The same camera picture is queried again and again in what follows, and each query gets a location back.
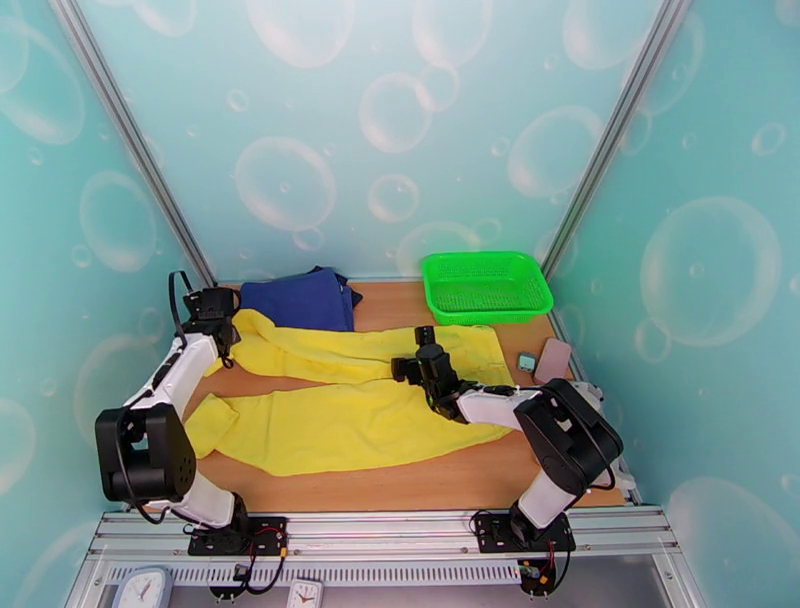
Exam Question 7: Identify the yellow trousers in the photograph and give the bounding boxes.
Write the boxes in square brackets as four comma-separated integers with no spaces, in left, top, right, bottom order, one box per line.
[184,307,517,478]

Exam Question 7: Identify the folded royal blue trousers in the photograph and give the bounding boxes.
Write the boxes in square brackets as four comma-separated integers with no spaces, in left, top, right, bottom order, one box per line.
[239,267,356,334]

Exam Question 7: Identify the folded dark navy trousers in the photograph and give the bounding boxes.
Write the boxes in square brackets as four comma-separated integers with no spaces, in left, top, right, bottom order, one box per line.
[337,271,365,309]

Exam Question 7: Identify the green plastic mesh basket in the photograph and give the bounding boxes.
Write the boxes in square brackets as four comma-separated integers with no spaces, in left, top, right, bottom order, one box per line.
[421,251,555,328]

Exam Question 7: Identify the pink oblong case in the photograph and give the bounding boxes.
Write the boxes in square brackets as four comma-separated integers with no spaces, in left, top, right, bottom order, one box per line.
[532,337,573,386]

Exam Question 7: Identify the grey white plush toy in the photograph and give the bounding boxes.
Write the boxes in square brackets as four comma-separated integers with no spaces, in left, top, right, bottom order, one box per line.
[571,379,640,495]

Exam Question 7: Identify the small white square clock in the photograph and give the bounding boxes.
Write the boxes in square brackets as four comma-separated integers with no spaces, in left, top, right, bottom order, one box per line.
[286,577,325,608]

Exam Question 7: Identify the round light blue clock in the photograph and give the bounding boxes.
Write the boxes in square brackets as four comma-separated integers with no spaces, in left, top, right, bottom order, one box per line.
[117,565,175,608]

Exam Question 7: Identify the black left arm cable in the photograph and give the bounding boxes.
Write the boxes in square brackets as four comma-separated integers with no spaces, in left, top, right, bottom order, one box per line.
[167,269,196,351]

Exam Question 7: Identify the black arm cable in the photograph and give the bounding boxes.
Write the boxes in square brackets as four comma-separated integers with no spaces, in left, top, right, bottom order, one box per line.
[167,269,196,351]
[537,390,620,496]

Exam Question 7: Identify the aluminium front frame rail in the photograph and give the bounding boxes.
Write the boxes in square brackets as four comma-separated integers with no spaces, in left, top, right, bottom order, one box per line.
[89,507,679,567]

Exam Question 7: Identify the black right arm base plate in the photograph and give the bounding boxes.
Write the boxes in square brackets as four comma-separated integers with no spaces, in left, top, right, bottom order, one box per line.
[472,512,578,554]

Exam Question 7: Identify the white slotted cable duct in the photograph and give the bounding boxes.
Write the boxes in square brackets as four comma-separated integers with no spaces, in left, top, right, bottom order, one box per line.
[102,559,526,589]

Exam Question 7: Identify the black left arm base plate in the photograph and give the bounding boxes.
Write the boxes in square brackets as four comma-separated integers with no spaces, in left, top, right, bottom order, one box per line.
[187,515,290,558]

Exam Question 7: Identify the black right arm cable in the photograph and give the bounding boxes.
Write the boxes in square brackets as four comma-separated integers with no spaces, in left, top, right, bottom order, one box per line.
[537,390,620,496]

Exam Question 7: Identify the aluminium corner post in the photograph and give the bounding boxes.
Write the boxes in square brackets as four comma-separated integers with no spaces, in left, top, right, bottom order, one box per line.
[538,0,695,279]
[48,0,219,295]

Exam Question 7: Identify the red black power wires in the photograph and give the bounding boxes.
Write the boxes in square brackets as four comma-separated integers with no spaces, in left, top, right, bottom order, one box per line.
[517,540,569,596]
[209,527,290,601]

